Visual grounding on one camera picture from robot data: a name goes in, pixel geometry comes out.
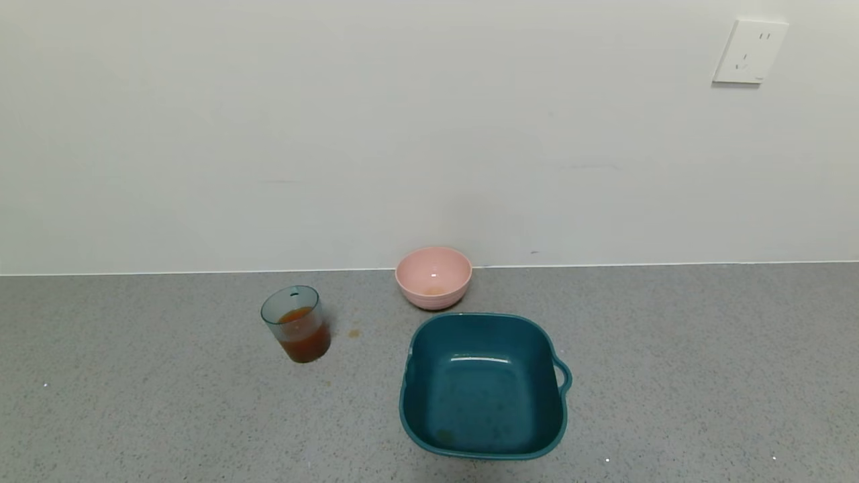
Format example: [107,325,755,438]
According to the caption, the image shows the white wall power outlet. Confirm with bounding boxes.
[712,19,790,85]

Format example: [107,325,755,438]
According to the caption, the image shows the translucent blue-green plastic cup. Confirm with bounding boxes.
[261,285,332,364]

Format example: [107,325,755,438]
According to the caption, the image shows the teal square plastic basin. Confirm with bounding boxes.
[399,313,573,462]

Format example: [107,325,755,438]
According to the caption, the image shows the pink ceramic bowl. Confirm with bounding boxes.
[395,246,473,311]

